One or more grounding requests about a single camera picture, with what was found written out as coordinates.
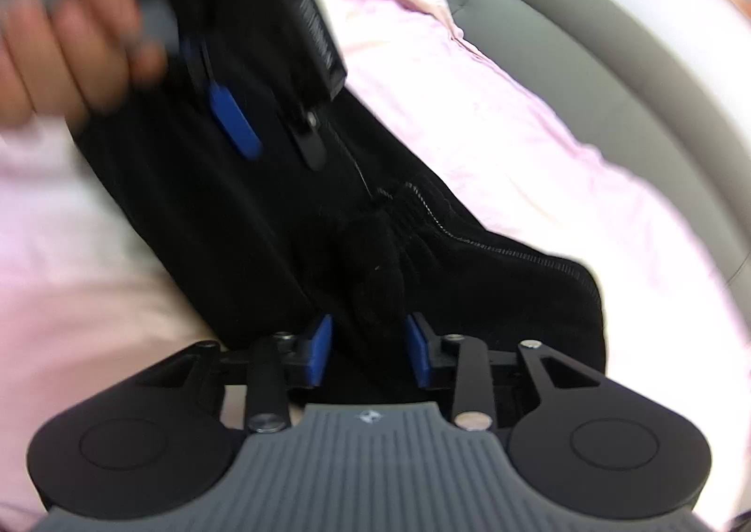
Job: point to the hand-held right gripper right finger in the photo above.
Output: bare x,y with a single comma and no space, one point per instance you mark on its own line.
415,353

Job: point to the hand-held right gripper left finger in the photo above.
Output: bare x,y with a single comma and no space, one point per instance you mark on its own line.
320,349

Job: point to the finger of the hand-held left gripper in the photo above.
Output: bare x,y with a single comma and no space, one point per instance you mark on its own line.
234,118
310,141

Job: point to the black pants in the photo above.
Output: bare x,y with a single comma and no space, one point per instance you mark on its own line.
246,227

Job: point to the person's left hand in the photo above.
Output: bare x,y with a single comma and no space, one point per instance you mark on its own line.
64,45

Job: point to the pink floral bedsheet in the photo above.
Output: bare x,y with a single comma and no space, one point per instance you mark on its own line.
504,133

